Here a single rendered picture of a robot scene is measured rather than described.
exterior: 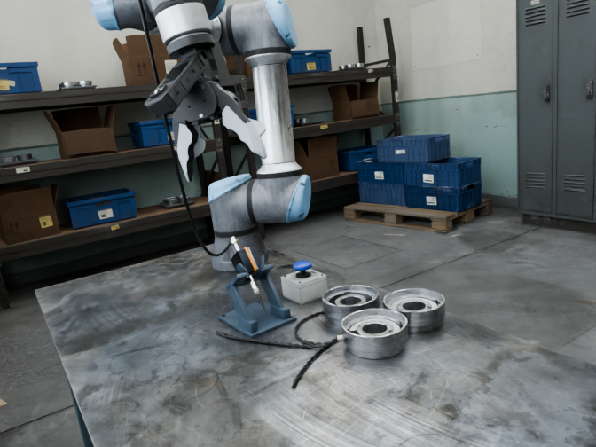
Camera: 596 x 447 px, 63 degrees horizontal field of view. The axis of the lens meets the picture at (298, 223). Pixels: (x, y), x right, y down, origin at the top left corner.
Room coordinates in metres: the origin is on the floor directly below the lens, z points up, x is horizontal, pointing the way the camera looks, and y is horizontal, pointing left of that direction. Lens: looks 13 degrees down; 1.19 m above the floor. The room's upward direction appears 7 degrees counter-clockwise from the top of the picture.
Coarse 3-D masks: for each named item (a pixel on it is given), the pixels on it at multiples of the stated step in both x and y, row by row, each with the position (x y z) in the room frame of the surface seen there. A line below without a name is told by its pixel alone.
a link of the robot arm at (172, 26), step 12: (168, 12) 0.74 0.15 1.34; (180, 12) 0.74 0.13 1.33; (192, 12) 0.75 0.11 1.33; (204, 12) 0.77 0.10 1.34; (168, 24) 0.75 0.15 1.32; (180, 24) 0.74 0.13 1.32; (192, 24) 0.75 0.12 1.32; (204, 24) 0.76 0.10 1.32; (168, 36) 0.75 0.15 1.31; (180, 36) 0.75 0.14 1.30
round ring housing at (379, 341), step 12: (360, 312) 0.77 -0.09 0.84; (372, 312) 0.77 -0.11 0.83; (384, 312) 0.76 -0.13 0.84; (396, 312) 0.75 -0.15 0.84; (348, 324) 0.75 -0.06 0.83; (372, 324) 0.74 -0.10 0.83; (384, 324) 0.73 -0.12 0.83; (348, 336) 0.70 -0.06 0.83; (360, 336) 0.68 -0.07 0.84; (372, 336) 0.67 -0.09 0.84; (384, 336) 0.67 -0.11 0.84; (396, 336) 0.68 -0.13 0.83; (408, 336) 0.71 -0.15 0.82; (348, 348) 0.72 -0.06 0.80; (360, 348) 0.68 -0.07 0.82; (372, 348) 0.67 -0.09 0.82; (384, 348) 0.67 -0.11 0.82; (396, 348) 0.68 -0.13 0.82
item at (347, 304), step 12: (336, 288) 0.89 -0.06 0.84; (348, 288) 0.89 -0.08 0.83; (360, 288) 0.89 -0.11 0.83; (372, 288) 0.86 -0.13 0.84; (324, 300) 0.83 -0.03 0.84; (336, 300) 0.85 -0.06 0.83; (348, 300) 0.87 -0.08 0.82; (360, 300) 0.85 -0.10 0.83; (372, 300) 0.81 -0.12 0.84; (324, 312) 0.83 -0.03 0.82; (336, 312) 0.80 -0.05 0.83; (348, 312) 0.79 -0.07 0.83; (336, 324) 0.81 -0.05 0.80
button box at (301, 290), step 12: (288, 276) 0.98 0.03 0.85; (300, 276) 0.96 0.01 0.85; (312, 276) 0.96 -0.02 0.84; (324, 276) 0.95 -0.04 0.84; (288, 288) 0.96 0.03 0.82; (300, 288) 0.92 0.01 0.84; (312, 288) 0.94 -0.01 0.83; (324, 288) 0.95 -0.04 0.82; (300, 300) 0.92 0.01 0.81; (312, 300) 0.94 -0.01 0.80
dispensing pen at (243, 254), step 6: (234, 240) 0.91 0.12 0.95; (234, 246) 0.91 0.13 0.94; (240, 252) 0.88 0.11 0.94; (246, 252) 0.89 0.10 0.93; (234, 258) 0.89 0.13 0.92; (240, 258) 0.87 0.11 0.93; (246, 258) 0.88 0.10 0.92; (234, 264) 0.90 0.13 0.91; (246, 264) 0.87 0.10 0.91; (252, 270) 0.87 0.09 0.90; (252, 276) 0.87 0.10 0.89; (252, 282) 0.87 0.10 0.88; (252, 288) 0.86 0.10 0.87; (258, 294) 0.86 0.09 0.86
